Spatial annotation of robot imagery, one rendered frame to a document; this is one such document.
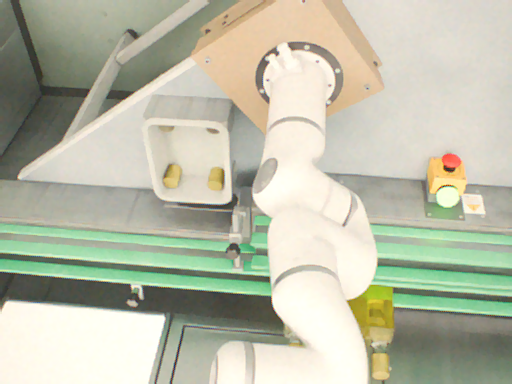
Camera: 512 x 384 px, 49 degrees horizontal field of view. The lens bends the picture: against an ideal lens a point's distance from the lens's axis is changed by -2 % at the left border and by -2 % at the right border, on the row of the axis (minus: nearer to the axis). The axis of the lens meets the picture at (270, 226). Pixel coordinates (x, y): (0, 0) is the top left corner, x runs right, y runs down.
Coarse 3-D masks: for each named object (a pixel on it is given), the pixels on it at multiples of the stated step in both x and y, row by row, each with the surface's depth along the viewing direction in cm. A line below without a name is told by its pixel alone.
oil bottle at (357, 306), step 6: (360, 294) 120; (348, 300) 119; (354, 300) 119; (360, 300) 119; (354, 306) 118; (360, 306) 118; (354, 312) 117; (360, 312) 117; (354, 318) 116; (360, 318) 116; (360, 324) 115; (366, 324) 116
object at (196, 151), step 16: (144, 128) 112; (176, 128) 120; (192, 128) 120; (224, 128) 110; (160, 144) 121; (176, 144) 124; (192, 144) 123; (208, 144) 123; (224, 144) 113; (160, 160) 123; (176, 160) 127; (192, 160) 126; (208, 160) 126; (224, 160) 116; (160, 176) 124; (192, 176) 130; (208, 176) 129; (160, 192) 125; (176, 192) 127; (192, 192) 127; (208, 192) 127; (224, 192) 126
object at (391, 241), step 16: (256, 224) 119; (256, 240) 116; (384, 240) 117; (400, 240) 117; (416, 240) 117; (432, 240) 117; (448, 240) 117; (464, 240) 116; (480, 240) 116; (496, 240) 116; (384, 256) 114; (400, 256) 114; (416, 256) 113; (432, 256) 113; (448, 256) 113; (464, 256) 113; (480, 256) 113; (496, 256) 113
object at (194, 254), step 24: (0, 240) 128; (24, 240) 128; (48, 240) 128; (72, 240) 129; (96, 240) 128; (120, 240) 128; (144, 240) 128; (168, 240) 128; (192, 240) 128; (144, 264) 124; (168, 264) 124; (192, 264) 124; (216, 264) 124; (432, 288) 120; (456, 288) 120; (480, 288) 120
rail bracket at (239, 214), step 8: (240, 208) 118; (232, 216) 111; (240, 216) 118; (232, 224) 113; (240, 224) 116; (232, 232) 114; (240, 232) 114; (232, 240) 113; (240, 240) 115; (232, 248) 111; (232, 256) 112; (240, 256) 120; (240, 264) 122
